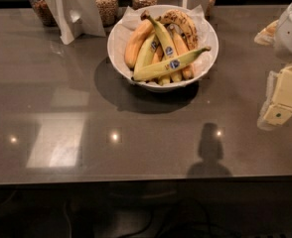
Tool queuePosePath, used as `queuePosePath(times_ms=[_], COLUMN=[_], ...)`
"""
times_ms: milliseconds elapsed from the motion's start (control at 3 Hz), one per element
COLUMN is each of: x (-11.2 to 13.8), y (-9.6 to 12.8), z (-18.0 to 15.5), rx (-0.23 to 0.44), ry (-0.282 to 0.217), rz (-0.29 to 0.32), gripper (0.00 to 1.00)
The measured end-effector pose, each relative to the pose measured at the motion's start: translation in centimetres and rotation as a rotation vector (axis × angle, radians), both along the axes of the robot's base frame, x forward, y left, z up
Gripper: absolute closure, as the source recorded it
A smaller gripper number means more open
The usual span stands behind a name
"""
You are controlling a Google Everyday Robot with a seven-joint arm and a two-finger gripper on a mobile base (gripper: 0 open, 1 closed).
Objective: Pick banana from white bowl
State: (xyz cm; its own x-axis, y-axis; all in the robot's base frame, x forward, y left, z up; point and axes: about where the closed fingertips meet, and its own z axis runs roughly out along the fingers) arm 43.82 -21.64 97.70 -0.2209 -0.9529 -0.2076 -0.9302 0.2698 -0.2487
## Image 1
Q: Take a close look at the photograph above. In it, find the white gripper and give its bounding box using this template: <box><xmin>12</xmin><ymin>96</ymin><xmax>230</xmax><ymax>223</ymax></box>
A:
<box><xmin>254</xmin><ymin>3</ymin><xmax>292</xmax><ymax>131</ymax></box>

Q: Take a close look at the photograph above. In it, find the yellow-green stickered banana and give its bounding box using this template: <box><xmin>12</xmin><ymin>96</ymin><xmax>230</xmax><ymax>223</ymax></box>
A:
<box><xmin>131</xmin><ymin>47</ymin><xmax>212</xmax><ymax>81</ymax></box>

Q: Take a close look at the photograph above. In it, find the orange banana centre right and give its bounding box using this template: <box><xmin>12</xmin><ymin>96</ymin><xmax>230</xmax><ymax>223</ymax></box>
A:
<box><xmin>169</xmin><ymin>25</ymin><xmax>194</xmax><ymax>80</ymax></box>

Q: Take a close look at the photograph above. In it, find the long-stem yellow-green banana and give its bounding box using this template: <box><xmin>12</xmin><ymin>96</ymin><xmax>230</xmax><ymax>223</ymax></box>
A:
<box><xmin>141</xmin><ymin>10</ymin><xmax>183</xmax><ymax>82</ymax></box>

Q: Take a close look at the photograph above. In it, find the brown spotted ripe banana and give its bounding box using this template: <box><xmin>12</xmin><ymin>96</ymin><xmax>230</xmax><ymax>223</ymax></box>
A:
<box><xmin>157</xmin><ymin>9</ymin><xmax>199</xmax><ymax>50</ymax></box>

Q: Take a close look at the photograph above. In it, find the small orange banana centre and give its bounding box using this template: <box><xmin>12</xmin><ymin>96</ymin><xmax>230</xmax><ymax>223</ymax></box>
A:
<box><xmin>152</xmin><ymin>46</ymin><xmax>163</xmax><ymax>63</ymax></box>

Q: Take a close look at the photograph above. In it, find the yellow-green banana with sticker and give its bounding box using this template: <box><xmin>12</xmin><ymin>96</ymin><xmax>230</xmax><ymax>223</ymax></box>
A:
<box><xmin>134</xmin><ymin>33</ymin><xmax>159</xmax><ymax>73</ymax></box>

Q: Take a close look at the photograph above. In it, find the ripe orange banana left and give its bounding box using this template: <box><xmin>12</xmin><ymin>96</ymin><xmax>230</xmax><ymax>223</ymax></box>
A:
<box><xmin>124</xmin><ymin>20</ymin><xmax>154</xmax><ymax>68</ymax></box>

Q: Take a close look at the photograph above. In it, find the white paper bowl liner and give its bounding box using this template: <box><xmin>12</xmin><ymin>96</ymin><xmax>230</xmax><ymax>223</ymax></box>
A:
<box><xmin>107</xmin><ymin>5</ymin><xmax>219</xmax><ymax>92</ymax></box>

